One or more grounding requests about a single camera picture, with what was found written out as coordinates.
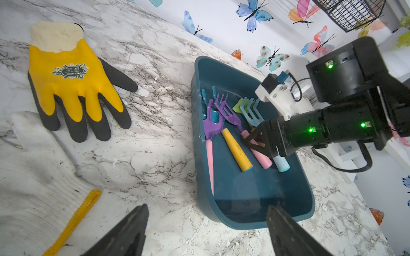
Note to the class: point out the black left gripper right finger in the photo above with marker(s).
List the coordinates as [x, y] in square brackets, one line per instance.
[289, 238]

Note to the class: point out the dark teal storage box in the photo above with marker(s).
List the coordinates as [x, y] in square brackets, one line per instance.
[239, 199]

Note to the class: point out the purple rake pink handle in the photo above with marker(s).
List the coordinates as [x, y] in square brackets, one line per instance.
[211, 128]

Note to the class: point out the black wire wall basket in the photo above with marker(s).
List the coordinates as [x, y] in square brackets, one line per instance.
[352, 14]

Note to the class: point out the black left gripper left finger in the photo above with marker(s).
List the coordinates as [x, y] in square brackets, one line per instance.
[127, 238]

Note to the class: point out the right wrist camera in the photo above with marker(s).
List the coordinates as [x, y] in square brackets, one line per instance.
[287, 98]

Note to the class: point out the blue rake white handle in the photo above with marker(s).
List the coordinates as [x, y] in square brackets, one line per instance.
[249, 109]

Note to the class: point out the yellow strip on table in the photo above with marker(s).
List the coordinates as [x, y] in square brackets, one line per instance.
[74, 221]

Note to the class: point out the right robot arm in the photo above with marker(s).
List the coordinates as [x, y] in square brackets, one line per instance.
[364, 104]

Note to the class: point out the white stepped wooden shelf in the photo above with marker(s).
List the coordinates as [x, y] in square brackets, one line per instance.
[395, 155]

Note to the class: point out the blue tool yellow handle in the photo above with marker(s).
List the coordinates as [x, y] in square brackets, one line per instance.
[237, 152]

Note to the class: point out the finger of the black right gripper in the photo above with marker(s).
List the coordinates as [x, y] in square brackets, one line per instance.
[260, 138]

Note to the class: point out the yellow black garden glove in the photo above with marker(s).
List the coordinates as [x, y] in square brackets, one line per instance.
[64, 70]

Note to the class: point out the purple fork pink handle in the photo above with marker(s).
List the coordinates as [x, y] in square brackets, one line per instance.
[231, 117]

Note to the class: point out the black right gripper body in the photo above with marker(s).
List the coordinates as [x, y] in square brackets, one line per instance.
[307, 129]

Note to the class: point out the white knit glove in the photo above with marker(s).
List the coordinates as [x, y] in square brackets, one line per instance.
[39, 189]

